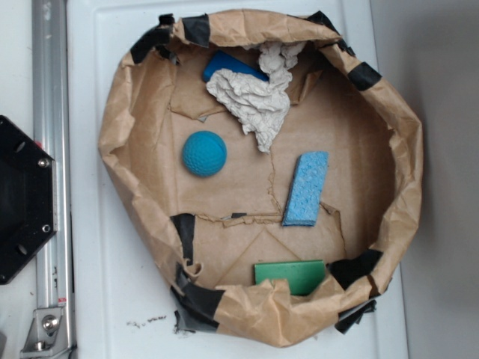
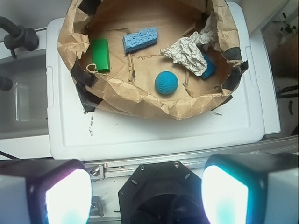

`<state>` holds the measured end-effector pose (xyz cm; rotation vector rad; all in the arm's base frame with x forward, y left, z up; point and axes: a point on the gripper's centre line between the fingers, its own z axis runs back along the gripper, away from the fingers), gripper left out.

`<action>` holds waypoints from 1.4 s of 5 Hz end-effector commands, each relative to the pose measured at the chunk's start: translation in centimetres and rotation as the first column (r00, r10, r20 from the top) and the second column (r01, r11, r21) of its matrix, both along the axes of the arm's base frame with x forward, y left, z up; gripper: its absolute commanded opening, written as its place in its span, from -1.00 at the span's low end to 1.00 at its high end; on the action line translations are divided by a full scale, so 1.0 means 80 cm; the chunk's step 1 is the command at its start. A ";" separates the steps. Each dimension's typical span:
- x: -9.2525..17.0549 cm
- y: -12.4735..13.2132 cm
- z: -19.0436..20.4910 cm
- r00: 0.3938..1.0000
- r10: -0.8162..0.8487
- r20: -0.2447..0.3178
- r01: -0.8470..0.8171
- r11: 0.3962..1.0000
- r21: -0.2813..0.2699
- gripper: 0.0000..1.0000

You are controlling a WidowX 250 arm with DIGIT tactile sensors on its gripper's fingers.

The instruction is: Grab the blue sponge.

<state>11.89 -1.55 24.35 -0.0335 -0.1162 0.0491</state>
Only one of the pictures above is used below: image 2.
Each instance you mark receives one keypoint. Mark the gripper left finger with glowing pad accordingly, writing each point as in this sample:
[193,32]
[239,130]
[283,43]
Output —
[44,191]

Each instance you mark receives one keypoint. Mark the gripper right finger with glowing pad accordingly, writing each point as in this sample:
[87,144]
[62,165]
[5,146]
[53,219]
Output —
[261,188]

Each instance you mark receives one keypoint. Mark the blue sponge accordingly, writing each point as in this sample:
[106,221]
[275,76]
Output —
[140,40]

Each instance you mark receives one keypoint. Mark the white plastic bin lid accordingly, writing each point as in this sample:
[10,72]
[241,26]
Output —
[102,135]

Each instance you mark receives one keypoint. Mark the blue rectangular block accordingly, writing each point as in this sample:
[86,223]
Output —
[211,68]

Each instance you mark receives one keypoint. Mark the brown paper bag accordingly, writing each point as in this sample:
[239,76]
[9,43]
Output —
[129,87]

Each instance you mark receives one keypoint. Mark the blue dimpled ball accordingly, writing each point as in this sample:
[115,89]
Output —
[166,83]

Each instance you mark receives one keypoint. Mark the green rectangular block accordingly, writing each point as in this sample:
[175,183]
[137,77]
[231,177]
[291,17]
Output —
[100,54]

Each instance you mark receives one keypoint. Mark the crumpled white paper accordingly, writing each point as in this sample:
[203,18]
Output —
[185,51]

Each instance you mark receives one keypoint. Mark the black faucet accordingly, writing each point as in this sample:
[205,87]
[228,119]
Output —
[18,37]

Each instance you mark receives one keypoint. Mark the black octagonal mount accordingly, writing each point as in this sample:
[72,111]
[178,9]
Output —
[162,193]

